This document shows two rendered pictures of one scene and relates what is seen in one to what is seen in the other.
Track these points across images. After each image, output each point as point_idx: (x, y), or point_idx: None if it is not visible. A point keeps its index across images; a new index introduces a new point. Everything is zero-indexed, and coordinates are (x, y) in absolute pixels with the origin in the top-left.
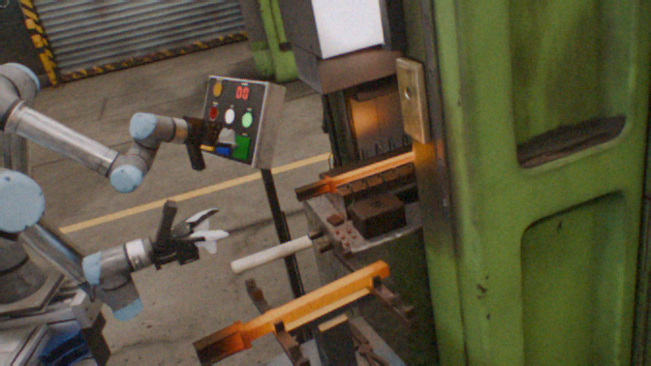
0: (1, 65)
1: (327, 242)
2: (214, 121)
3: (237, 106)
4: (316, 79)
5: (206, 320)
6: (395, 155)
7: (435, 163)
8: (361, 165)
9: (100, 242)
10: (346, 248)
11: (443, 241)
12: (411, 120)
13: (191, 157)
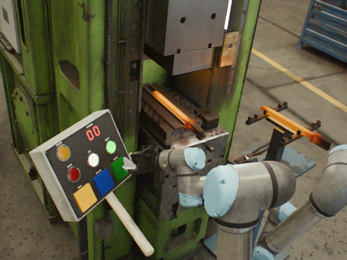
0: (237, 170)
1: (209, 145)
2: (147, 145)
3: (94, 146)
4: (205, 62)
5: None
6: (153, 104)
7: (230, 70)
8: (163, 115)
9: None
10: (225, 132)
11: (223, 104)
12: (227, 58)
13: (161, 179)
